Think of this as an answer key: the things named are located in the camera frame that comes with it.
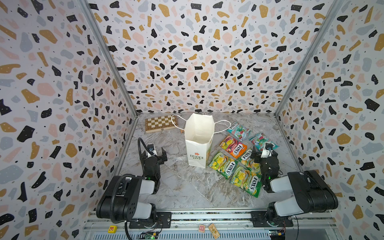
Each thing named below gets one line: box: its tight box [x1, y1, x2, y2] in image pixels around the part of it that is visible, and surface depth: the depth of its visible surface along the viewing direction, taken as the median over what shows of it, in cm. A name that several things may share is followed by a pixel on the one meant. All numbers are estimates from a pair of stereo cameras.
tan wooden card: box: [208, 223, 220, 239], surface depth 72 cm
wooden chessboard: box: [145, 115, 179, 134], surface depth 115 cm
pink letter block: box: [198, 224, 206, 233], surface depth 73 cm
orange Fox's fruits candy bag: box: [219, 135, 248, 159], surface depth 102 cm
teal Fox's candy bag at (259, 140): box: [249, 133, 280, 152], surface depth 105 cm
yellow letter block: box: [108, 225, 118, 234], surface depth 71 cm
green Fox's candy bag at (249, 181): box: [230, 166, 262, 198], surface depth 87 cm
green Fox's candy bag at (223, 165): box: [208, 152, 239, 180], surface depth 92 cm
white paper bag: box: [172, 113, 232, 169], surface depth 87 cm
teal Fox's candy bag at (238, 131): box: [226, 122, 252, 142], surface depth 109 cm
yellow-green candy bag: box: [239, 148, 262, 174], surface depth 94 cm
